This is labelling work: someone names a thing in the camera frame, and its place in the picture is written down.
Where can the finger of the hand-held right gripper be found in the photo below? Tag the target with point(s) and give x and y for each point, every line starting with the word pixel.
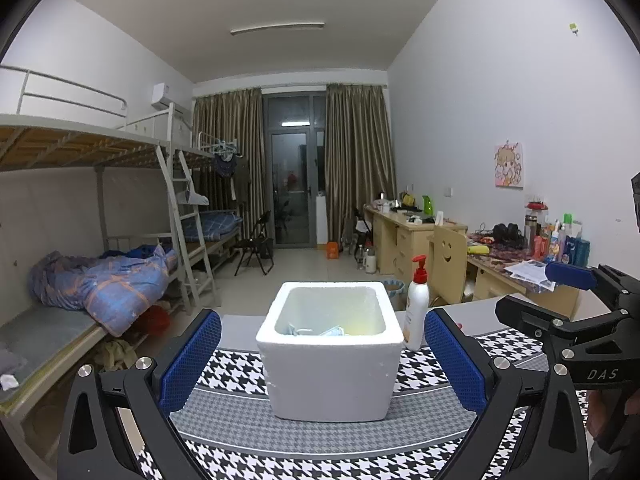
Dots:
pixel 530 317
pixel 565 272

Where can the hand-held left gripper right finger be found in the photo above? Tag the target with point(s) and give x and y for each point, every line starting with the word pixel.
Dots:
pixel 457 360

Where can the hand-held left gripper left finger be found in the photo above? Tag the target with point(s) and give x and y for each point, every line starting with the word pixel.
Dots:
pixel 190 360

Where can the white foam box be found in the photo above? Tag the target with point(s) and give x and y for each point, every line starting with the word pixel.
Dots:
pixel 330 380

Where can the person's right hand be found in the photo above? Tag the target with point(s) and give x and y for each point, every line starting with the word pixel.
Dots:
pixel 600 412

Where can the group of toiletry bottles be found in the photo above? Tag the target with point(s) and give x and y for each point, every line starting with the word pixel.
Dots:
pixel 575 250

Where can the printed paper sheets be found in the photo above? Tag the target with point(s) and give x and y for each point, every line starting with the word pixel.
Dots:
pixel 525 270

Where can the wooden desk with patterned mat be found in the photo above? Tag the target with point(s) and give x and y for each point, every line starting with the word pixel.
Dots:
pixel 495 285

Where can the red cloth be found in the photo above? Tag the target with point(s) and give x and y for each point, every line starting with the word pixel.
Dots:
pixel 157 320

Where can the white lotion pump bottle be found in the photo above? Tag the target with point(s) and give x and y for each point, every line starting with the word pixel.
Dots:
pixel 415 310

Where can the black headphones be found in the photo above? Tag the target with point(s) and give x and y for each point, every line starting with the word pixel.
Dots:
pixel 507 234

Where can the yellow cloth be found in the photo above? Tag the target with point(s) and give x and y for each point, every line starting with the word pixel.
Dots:
pixel 117 352

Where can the patterned desk mat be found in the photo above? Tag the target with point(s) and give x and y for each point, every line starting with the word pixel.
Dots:
pixel 492 255

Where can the white bunk bed ladder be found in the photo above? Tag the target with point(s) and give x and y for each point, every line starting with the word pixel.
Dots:
pixel 186 280

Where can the yellow bag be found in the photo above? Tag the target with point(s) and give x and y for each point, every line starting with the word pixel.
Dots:
pixel 477 250

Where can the trash bin with liner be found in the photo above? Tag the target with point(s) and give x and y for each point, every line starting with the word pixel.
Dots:
pixel 395 287

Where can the blue plaid quilt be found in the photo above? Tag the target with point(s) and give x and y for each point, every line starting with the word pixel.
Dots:
pixel 110 295

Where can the wooden smiley face chair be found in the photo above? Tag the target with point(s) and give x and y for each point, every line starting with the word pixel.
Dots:
pixel 447 255

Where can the black folding chair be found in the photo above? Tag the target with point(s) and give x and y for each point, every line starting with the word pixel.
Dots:
pixel 250 247

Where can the white jug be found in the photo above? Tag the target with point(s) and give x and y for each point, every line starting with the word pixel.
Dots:
pixel 372 262

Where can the wooden desk with kitchenware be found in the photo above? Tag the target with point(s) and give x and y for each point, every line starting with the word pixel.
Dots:
pixel 395 245

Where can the blue plaid mattress pad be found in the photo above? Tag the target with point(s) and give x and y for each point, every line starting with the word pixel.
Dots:
pixel 210 222

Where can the green kettle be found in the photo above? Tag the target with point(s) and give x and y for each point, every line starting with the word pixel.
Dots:
pixel 429 205

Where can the houndstooth table cloth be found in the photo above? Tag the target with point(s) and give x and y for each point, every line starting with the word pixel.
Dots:
pixel 325 455

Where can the orange container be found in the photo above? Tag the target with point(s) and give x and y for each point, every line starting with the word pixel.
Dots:
pixel 333 250

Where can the yellow container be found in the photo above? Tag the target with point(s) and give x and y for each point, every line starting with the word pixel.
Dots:
pixel 407 200

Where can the folded black chair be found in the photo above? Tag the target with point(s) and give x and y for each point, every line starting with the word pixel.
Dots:
pixel 357 225

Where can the white electric pot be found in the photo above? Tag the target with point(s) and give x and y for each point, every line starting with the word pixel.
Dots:
pixel 384 206

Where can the white crumpled cloth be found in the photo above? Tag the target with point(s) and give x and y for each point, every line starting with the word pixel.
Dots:
pixel 9 381

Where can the white narrow cabinet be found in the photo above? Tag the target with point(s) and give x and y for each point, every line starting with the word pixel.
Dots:
pixel 320 220

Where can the hanging dark clothes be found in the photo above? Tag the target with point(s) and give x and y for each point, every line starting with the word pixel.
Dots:
pixel 240 175

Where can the white metal bunk bed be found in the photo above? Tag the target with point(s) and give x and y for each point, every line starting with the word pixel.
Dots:
pixel 195 152
pixel 75 145

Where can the glass balcony door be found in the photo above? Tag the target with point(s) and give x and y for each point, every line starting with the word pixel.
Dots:
pixel 295 170

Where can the brown curtain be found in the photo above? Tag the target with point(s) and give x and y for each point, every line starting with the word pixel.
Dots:
pixel 225 120
pixel 360 160

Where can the white air conditioner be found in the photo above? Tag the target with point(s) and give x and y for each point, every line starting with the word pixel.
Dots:
pixel 162 92

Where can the ceiling tube light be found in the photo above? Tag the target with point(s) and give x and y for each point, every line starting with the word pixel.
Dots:
pixel 277 28

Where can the cartoon wall poster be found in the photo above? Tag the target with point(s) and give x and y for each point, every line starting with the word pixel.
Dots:
pixel 509 165

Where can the green wall hook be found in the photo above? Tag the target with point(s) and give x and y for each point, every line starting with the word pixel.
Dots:
pixel 573 26

